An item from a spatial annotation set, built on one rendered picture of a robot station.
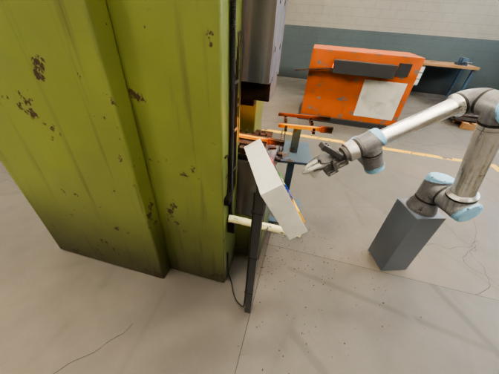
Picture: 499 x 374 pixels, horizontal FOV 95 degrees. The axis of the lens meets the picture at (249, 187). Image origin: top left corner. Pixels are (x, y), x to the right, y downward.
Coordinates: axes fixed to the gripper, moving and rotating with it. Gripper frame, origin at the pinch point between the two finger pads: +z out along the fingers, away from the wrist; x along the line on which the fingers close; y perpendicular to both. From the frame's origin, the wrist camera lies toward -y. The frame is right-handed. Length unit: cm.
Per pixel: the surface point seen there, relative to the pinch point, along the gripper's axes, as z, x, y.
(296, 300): 41, -8, 99
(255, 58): -4, 34, -44
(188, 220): 72, 22, 12
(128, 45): 39, 29, -73
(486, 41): -654, 531, 333
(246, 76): 3, 36, -39
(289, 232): 17.2, -26.8, 1.8
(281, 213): 16.1, -26.8, -9.9
